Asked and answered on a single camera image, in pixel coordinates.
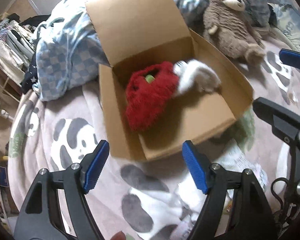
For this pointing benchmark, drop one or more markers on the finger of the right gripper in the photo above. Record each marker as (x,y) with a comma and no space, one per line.
(290,57)

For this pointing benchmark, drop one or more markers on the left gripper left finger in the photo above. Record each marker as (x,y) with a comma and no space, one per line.
(40,216)

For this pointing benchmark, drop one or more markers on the white fluffy sock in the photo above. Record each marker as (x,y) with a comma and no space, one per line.
(194,73)

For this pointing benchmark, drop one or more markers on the red fluffy sock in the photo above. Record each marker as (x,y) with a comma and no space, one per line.
(147,94)

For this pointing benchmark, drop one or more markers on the white green patterned snack pack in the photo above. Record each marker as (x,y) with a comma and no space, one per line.
(233,159)

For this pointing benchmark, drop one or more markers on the brown sloth plush toy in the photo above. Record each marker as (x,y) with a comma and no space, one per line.
(226,27)

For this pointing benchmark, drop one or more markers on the panda print pink blanket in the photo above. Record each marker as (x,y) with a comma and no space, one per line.
(152,200)

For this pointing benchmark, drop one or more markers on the open cardboard box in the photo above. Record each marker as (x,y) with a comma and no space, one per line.
(194,116)

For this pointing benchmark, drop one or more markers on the blue checkered duvet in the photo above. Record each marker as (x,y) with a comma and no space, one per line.
(85,39)

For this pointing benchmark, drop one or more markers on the clothes rack with garments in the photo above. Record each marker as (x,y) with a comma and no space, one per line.
(18,48)

